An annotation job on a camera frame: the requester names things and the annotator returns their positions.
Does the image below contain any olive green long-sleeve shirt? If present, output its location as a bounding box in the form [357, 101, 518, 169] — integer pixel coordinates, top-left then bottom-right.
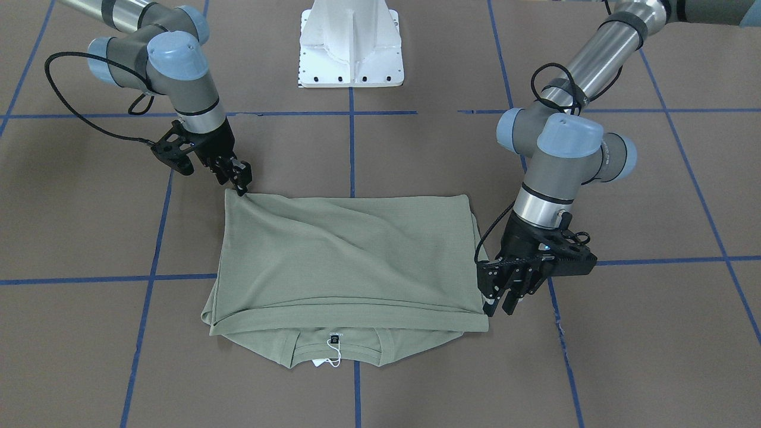
[201, 190, 489, 368]

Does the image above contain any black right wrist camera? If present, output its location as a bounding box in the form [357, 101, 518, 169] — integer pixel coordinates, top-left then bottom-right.
[150, 132, 194, 176]

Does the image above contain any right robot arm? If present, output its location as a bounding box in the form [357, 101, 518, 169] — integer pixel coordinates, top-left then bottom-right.
[66, 1, 252, 196]

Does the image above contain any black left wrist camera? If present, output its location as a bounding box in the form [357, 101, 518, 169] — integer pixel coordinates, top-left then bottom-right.
[545, 229, 598, 276]

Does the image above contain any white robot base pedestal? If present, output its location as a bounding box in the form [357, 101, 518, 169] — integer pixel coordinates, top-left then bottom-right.
[297, 1, 405, 89]

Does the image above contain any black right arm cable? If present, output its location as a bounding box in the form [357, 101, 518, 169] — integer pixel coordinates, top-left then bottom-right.
[45, 52, 156, 145]

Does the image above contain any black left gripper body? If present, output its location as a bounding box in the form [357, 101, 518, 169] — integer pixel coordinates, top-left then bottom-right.
[479, 213, 571, 299]

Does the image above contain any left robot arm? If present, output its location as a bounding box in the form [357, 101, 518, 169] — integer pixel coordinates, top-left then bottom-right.
[476, 1, 759, 317]

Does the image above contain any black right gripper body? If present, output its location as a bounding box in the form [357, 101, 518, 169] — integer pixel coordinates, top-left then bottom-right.
[180, 119, 252, 186]

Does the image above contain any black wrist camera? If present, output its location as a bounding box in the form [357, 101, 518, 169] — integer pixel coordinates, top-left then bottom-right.
[150, 132, 194, 176]
[545, 229, 598, 276]

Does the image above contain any white shirt neck tag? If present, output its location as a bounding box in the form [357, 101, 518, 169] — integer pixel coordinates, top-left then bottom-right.
[312, 333, 342, 368]

